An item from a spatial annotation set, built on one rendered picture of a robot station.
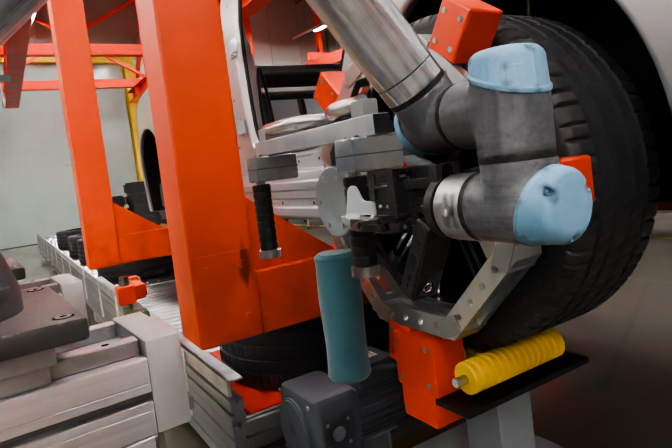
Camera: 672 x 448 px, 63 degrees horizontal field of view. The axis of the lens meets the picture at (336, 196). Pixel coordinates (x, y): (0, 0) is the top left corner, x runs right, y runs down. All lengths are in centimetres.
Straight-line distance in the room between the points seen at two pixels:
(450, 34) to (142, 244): 259
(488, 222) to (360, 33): 24
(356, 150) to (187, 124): 64
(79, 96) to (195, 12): 194
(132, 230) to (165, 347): 272
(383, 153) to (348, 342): 46
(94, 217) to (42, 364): 270
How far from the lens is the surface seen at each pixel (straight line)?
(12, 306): 56
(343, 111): 84
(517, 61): 54
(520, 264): 90
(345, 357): 113
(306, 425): 132
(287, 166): 109
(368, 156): 78
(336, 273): 108
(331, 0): 61
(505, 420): 126
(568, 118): 90
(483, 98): 55
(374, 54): 62
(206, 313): 135
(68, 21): 336
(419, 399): 114
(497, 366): 106
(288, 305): 144
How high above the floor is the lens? 91
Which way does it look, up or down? 3 degrees down
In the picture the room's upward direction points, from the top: 7 degrees counter-clockwise
